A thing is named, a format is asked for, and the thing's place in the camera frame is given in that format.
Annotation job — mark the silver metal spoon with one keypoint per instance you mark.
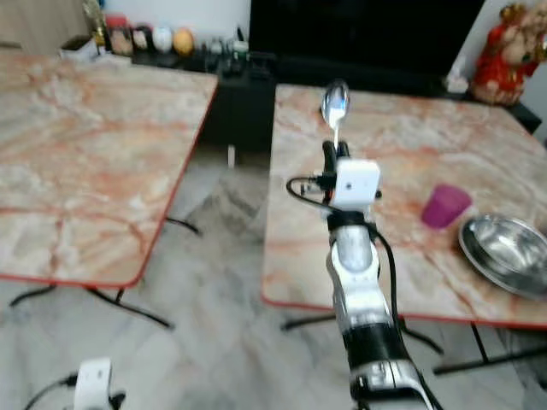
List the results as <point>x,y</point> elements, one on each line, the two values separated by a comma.
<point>336,102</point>

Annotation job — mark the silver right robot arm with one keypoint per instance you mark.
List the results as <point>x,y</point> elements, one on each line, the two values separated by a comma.
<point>361,282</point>

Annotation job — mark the marble pattern folding table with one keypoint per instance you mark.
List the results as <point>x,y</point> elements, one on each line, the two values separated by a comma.
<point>94,162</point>
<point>308,248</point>

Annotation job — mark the purple plastic cup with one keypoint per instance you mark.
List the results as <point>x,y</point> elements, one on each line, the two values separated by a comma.
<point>444,207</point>

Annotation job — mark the black television screen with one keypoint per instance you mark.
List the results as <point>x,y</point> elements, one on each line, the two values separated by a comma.
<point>367,32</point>

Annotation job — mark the orange egg ornament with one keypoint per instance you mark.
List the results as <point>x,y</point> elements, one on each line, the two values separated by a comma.
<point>183,41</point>

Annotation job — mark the red gold figurine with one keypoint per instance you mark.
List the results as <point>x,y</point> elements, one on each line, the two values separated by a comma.
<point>500,53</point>

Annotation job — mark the stainless steel bowl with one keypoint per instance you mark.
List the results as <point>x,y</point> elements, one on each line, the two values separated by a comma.
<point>508,252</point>

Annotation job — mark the white egg ornament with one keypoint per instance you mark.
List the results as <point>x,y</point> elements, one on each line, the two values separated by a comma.
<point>162,39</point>

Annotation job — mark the small dark jar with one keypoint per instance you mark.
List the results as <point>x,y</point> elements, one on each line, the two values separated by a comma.
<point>140,39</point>

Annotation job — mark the red lid jar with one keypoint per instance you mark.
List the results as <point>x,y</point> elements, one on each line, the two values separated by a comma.
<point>117,37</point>

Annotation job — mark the light wooden cabinet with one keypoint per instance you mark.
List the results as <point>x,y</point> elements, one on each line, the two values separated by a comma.
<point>38,22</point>

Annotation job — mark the small white box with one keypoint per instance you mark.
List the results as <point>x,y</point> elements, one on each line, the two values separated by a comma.
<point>79,49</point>

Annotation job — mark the gold trophy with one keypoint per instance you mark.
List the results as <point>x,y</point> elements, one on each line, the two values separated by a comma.
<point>94,19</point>

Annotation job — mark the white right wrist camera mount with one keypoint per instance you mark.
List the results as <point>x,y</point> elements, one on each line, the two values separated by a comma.
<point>356,181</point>

